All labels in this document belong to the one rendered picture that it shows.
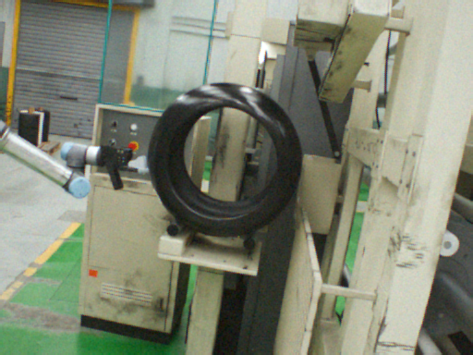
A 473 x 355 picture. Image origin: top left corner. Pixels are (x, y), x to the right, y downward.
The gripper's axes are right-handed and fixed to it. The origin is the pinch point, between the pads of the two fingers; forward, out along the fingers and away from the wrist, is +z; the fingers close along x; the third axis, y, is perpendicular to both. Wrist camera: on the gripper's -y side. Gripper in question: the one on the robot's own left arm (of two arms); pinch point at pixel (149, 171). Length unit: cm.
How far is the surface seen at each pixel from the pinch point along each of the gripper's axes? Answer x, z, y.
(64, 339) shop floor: 45, -48, -108
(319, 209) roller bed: 20, 67, -7
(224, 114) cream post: 26.3, 21.9, 25.1
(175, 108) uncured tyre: -10.2, 8.9, 25.3
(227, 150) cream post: 26.4, 25.4, 10.2
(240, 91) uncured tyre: -9.7, 30.5, 34.4
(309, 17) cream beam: -36, 48, 57
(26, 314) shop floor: 61, -80, -108
